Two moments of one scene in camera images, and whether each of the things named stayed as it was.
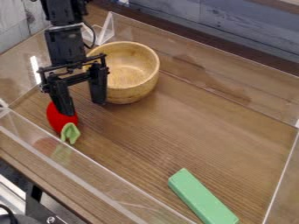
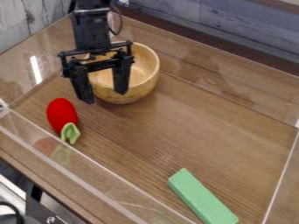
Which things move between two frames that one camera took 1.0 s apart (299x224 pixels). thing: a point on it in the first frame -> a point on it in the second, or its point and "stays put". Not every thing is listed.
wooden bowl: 134,67 stays put
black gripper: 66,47 -> 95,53
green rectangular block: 200,199 stays put
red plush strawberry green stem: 64,124 stays put
